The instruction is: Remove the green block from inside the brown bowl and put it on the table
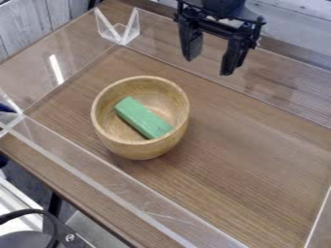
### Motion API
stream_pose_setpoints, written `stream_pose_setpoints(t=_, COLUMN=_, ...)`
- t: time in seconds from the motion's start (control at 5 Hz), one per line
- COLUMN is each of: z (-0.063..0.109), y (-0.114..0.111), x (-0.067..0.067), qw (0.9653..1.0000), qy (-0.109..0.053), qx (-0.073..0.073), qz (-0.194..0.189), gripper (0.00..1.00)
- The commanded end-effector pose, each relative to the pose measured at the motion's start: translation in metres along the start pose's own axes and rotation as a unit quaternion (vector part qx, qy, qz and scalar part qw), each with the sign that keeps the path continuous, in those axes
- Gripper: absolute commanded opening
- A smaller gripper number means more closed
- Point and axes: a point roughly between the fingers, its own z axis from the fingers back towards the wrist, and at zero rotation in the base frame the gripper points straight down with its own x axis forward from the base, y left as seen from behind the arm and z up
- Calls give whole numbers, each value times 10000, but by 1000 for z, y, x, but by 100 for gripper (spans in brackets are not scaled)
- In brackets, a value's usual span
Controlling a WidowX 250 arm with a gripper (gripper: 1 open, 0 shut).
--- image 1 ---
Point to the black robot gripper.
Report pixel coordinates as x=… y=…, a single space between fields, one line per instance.
x=225 y=19

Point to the brown wooden bowl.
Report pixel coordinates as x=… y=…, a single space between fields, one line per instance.
x=164 y=98

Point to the green rectangular block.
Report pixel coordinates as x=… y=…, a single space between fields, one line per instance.
x=142 y=120

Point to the blue object at left edge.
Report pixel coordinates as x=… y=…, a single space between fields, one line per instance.
x=4 y=108

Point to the black table leg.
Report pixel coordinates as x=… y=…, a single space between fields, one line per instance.
x=54 y=205

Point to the clear acrylic tray enclosure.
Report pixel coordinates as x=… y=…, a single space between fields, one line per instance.
x=176 y=157

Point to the grey metal bracket with screw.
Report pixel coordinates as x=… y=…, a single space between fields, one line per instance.
x=68 y=238

